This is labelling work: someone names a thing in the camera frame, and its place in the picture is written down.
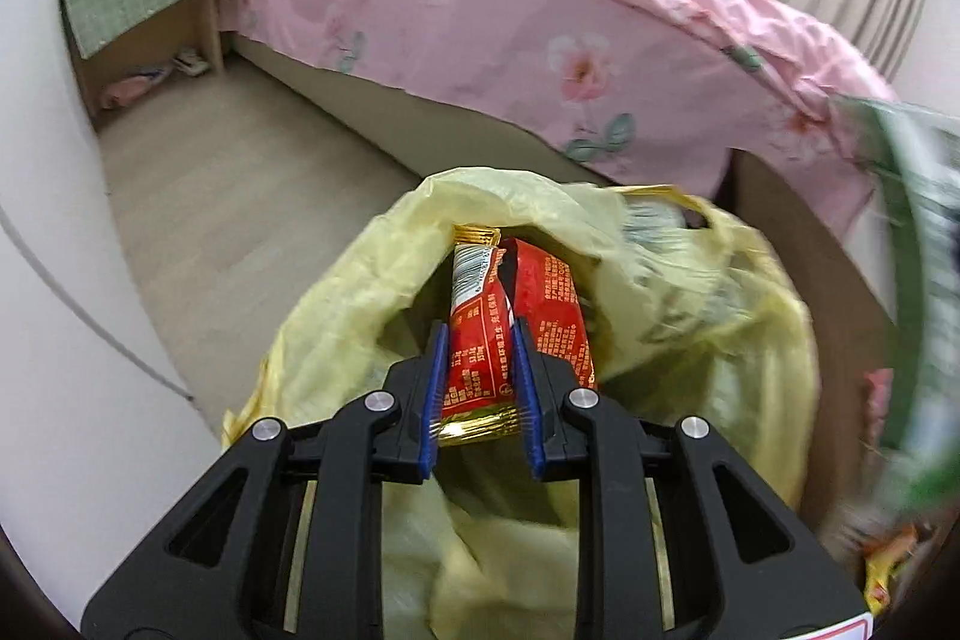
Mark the wooden nightstand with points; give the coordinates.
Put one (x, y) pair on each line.
(150, 48)

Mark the yellow plastic bag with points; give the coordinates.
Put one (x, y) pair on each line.
(345, 280)

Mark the green snack packet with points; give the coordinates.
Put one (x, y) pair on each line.
(930, 280)

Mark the brown table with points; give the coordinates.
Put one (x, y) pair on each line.
(817, 250)

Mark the pink item under nightstand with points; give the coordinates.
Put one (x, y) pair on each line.
(127, 91)

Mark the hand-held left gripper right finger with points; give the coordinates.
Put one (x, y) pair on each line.
(525, 400)

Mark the orange yellow snack packet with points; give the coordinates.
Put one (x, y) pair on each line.
(889, 569)

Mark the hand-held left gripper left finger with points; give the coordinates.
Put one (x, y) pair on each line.
(436, 400)

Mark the bed with pink floral cover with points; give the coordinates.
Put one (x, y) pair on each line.
(510, 10)

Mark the white item under nightstand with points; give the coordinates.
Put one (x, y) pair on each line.
(191, 65)

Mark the red snack packet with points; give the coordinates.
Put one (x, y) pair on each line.
(480, 355)

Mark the beige bed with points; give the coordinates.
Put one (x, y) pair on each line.
(390, 108)

